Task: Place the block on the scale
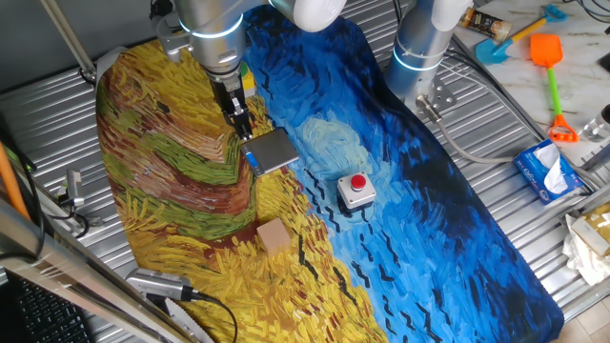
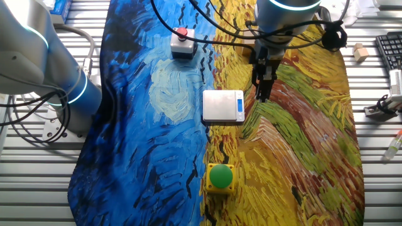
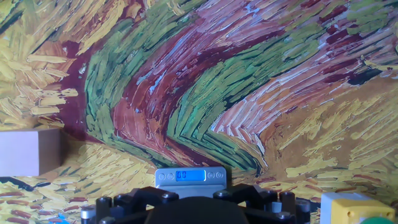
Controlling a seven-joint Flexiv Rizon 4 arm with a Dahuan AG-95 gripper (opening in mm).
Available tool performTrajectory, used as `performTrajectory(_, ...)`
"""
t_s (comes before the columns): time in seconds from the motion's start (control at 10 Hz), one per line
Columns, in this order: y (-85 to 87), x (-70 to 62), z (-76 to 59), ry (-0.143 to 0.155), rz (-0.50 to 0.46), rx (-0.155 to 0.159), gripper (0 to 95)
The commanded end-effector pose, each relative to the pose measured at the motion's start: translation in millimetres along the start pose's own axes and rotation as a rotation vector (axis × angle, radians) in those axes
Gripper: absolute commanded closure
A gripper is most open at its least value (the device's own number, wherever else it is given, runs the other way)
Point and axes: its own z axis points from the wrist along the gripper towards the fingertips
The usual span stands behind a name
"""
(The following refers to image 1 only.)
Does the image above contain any black clamp tool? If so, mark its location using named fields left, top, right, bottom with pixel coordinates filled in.
left=47, top=188, right=105, bottom=229

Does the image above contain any red button grey box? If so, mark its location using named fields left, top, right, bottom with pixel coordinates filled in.
left=335, top=171, right=377, bottom=213

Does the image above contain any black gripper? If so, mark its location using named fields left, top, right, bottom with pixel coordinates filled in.
left=208, top=74, right=254, bottom=143

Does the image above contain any white crumpled cloth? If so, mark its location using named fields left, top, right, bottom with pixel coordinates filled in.
left=561, top=213, right=610, bottom=287

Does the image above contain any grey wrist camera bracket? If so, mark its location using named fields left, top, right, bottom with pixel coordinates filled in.
left=154, top=13, right=196, bottom=64

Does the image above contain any black keyboard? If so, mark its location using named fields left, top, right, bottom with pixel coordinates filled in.
left=0, top=273, right=94, bottom=343

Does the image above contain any brown label bottle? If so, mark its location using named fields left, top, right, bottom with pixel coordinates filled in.
left=457, top=7, right=514, bottom=43

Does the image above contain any silver digital scale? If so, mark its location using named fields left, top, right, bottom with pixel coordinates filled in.
left=239, top=127, right=300, bottom=178

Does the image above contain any grey toothed camera bracket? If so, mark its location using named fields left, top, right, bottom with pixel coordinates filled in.
left=145, top=293, right=215, bottom=343

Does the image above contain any grey robot hose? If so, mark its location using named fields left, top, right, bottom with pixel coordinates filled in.
left=415, top=93, right=519, bottom=166

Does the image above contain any clear glass bottle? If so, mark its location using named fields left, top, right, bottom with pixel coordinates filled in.
left=581, top=103, right=610, bottom=143

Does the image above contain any silver ribbed camera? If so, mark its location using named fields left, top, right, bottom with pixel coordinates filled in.
left=125, top=267, right=199, bottom=302
left=65, top=169, right=86, bottom=207

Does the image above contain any painted blue yellow mat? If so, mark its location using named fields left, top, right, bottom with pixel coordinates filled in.
left=94, top=4, right=566, bottom=343

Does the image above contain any green button yellow box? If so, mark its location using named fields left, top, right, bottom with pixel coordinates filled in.
left=239, top=61, right=259, bottom=99

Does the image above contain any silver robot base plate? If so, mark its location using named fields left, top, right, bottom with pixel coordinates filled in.
left=404, top=75, right=458, bottom=113

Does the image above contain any tan plastic package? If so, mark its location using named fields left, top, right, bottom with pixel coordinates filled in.
left=570, top=202, right=610, bottom=258

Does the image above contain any pale wooden block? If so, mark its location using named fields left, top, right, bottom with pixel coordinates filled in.
left=255, top=217, right=293, bottom=258

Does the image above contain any blue toy shovel yellow handle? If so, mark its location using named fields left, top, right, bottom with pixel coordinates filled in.
left=475, top=3, right=568, bottom=66

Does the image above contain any aluminium frame bar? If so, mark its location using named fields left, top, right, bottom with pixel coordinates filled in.
left=0, top=197, right=192, bottom=343

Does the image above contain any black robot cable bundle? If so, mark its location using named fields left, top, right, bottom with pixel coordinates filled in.
left=447, top=35, right=549, bottom=140

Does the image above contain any orange pole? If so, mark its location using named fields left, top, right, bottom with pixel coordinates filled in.
left=0, top=142, right=31, bottom=220

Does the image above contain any metal tripod pole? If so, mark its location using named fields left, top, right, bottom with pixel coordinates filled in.
left=40, top=0, right=99, bottom=85

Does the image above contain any blue tissue box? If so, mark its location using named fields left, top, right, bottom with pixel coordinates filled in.
left=513, top=138, right=585, bottom=206

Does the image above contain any orange toy spade green handle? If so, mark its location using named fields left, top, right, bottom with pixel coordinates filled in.
left=529, top=32, right=580, bottom=144

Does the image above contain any grey metal bar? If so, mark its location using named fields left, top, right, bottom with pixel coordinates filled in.
left=579, top=142, right=610, bottom=173

